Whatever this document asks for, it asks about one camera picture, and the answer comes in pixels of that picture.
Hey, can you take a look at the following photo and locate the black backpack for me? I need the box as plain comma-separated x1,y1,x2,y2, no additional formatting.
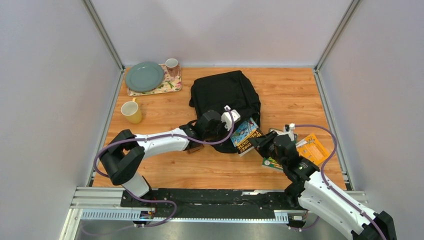
188,70,262,155

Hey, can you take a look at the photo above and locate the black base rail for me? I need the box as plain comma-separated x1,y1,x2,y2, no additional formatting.
120,188,309,228

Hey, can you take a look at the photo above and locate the orange book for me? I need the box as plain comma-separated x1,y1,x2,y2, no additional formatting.
296,133,330,165

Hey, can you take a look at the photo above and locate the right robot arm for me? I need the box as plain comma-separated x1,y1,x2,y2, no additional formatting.
248,131,397,240

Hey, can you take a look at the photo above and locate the Treehouse storey book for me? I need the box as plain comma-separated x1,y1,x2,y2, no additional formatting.
230,117,264,157

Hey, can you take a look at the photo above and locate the brown patterned mug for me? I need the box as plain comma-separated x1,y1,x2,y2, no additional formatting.
165,58,180,77

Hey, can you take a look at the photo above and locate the green coin book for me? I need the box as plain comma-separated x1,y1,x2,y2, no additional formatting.
262,128,298,172

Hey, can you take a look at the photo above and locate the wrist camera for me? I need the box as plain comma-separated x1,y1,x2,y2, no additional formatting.
221,105,241,131
283,123,297,142

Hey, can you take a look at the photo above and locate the brown leather wallet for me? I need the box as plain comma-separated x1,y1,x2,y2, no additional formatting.
186,145,204,154

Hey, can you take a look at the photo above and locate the floral tray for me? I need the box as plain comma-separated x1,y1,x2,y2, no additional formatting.
124,63,182,97

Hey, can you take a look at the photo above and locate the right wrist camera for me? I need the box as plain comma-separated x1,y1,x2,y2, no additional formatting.
283,123,297,142

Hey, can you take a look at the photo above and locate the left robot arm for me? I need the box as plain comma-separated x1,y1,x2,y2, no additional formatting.
95,106,240,208

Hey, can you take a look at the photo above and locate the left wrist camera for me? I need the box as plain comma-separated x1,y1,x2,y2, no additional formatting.
221,105,241,131

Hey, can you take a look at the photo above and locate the yellow mug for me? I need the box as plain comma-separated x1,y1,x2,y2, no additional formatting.
120,97,143,124

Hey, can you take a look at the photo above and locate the grey-green plate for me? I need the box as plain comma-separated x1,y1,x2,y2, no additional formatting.
125,61,165,93

